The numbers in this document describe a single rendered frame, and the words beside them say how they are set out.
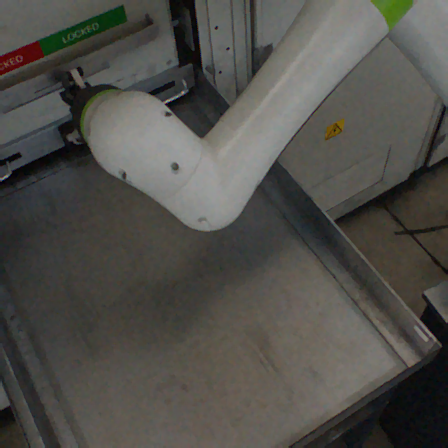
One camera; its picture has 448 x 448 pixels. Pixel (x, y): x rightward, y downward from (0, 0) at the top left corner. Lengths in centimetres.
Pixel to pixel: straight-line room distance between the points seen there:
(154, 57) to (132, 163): 53
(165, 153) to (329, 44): 25
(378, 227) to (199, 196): 142
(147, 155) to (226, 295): 38
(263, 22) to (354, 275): 52
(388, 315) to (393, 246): 109
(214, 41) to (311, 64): 46
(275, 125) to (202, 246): 36
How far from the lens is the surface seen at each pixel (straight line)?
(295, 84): 77
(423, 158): 220
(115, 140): 70
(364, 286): 103
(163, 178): 73
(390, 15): 82
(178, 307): 101
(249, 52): 128
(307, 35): 79
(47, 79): 109
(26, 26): 108
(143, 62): 121
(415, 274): 205
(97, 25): 112
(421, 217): 217
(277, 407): 94
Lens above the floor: 175
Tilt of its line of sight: 58 degrees down
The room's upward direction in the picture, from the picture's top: 6 degrees counter-clockwise
